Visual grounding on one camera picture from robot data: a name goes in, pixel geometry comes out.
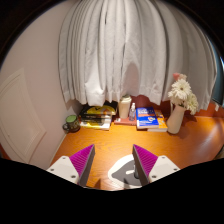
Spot blue cover book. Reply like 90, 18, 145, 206
135, 106, 160, 130

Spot white flower bouquet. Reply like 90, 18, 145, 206
167, 72, 200, 116

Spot clear spray bottle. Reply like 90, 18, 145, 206
128, 102, 137, 122

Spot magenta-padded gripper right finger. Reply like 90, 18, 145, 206
131, 143, 181, 187

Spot cream lidded tumbler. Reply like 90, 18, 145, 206
118, 94, 133, 120

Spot orange yellow book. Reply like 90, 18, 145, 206
147, 109, 169, 133

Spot cream yellow book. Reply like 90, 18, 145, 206
79, 120, 112, 131

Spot dark framed window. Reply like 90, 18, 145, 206
209, 46, 224, 108

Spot white wall panel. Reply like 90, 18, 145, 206
0, 68, 48, 164

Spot white and grey mouse pad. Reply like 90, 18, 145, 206
107, 153, 143, 190

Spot thin red book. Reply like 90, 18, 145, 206
113, 116, 138, 126

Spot yellow and black book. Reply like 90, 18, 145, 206
81, 104, 118, 118

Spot white pleated curtain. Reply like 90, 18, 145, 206
58, 0, 219, 111

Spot dark green mug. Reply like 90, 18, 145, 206
62, 114, 81, 134

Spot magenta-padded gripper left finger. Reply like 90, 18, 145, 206
46, 143, 96, 187

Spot white ceramic vase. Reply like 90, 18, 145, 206
166, 101, 187, 135

